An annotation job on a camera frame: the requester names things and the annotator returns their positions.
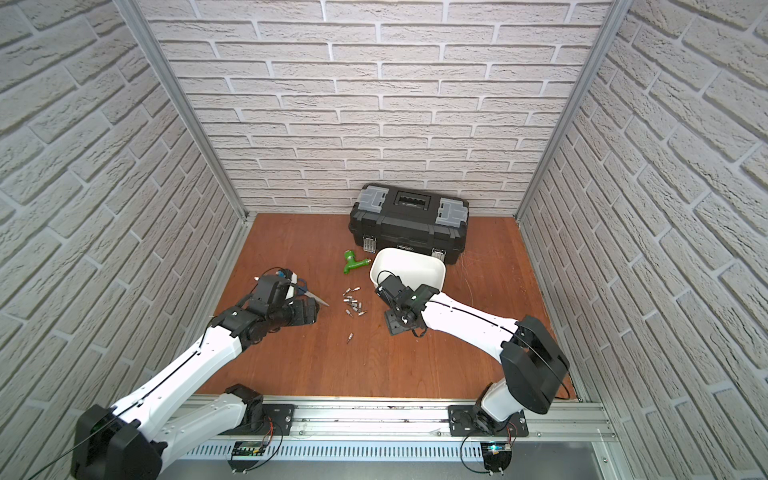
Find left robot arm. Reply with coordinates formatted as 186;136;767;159
70;268;326;479

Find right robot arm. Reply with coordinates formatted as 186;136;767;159
376;271;570;435

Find white plastic storage box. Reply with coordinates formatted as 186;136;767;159
369;248;446;291

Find green plastic faucet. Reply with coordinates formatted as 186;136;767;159
343;250;372;275

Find black plastic toolbox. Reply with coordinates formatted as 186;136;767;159
348;183;469;264

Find left controller board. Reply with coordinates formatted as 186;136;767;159
229;441;271;470

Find controller board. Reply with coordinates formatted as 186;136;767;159
229;441;271;470
480;442;513;474

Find right controller board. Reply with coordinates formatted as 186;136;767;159
480;442;513;474

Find blue handled scissors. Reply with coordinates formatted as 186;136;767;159
299;287;330;307

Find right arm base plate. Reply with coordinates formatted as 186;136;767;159
447;405;529;438

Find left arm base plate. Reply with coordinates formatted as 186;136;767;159
223;403;296;436

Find aluminium front rail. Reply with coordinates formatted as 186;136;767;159
161;395;619;445

